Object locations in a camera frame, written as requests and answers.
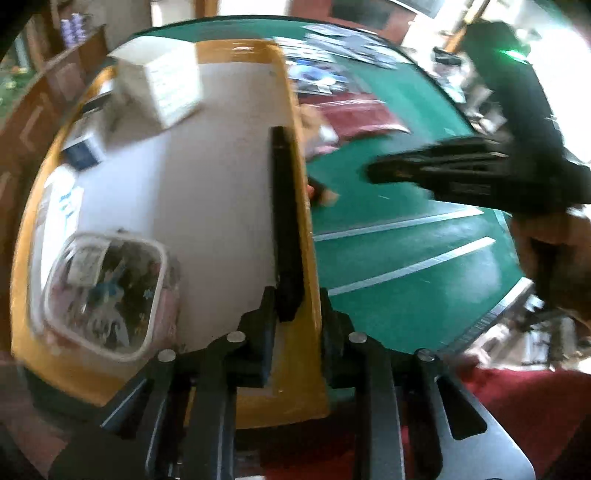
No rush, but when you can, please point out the black marker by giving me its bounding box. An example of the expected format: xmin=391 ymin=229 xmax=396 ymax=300
xmin=270 ymin=126 xmax=304 ymax=323

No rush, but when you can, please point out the dark red fabric pouch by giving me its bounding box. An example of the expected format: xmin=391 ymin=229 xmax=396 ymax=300
xmin=298 ymin=93 xmax=411 ymax=142

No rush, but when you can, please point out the yellow-rimmed white storage box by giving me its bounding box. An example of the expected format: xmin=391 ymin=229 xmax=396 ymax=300
xmin=10 ymin=39 xmax=329 ymax=429

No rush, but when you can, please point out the round table centre console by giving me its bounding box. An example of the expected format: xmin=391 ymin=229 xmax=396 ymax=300
xmin=287 ymin=58 xmax=363 ymax=96

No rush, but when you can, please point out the scattered playing cards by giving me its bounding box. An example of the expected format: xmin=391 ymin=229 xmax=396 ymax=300
xmin=273 ymin=24 xmax=411 ymax=70

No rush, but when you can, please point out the dark blue small box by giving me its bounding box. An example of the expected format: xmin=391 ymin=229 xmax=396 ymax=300
xmin=61 ymin=135 xmax=105 ymax=171

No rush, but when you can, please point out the white cardboard box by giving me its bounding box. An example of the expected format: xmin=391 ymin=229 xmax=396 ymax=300
xmin=109 ymin=36 xmax=204 ymax=130

